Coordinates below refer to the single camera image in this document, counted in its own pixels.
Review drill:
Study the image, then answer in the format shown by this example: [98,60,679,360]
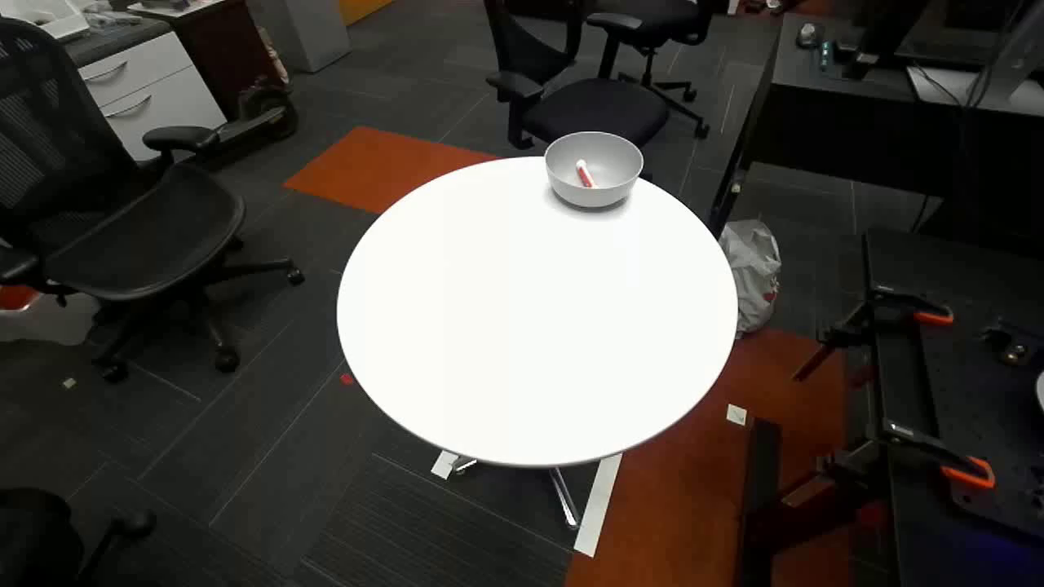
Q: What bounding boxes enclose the black cushioned office chair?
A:
[483,0,673,156]

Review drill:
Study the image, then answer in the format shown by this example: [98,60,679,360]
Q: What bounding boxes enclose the white floor object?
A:
[0,286,103,348]

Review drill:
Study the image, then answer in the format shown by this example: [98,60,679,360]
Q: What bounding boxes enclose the gray bowl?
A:
[540,128,645,211]

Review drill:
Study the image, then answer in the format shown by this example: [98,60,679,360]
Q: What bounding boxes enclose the black rolling chair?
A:
[0,487,157,587]

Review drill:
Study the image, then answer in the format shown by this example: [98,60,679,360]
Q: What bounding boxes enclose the black upright board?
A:
[737,418,786,587]

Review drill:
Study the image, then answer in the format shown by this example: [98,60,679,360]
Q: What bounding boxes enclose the black desk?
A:
[710,0,1044,237]

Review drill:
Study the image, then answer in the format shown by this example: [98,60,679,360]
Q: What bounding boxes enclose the orange handled black clamp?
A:
[791,283,960,384]
[818,422,999,500]

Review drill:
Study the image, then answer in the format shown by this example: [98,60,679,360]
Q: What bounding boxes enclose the black mesh office chair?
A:
[0,13,305,384]

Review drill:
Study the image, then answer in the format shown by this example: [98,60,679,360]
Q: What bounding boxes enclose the gray pedestal cabinet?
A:
[249,0,353,75]

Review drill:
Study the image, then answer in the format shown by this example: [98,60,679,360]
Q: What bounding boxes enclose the white drawer cabinet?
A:
[63,27,231,165]

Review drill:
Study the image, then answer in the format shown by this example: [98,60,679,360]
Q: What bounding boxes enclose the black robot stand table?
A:
[861,226,1044,587]

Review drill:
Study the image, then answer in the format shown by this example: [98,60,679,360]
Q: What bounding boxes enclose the white table base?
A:
[427,446,626,561]

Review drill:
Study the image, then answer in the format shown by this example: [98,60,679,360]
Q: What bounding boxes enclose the white papers on desk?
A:
[902,63,1044,117]

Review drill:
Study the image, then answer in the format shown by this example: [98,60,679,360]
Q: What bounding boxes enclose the white plastic bag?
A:
[716,219,782,340]

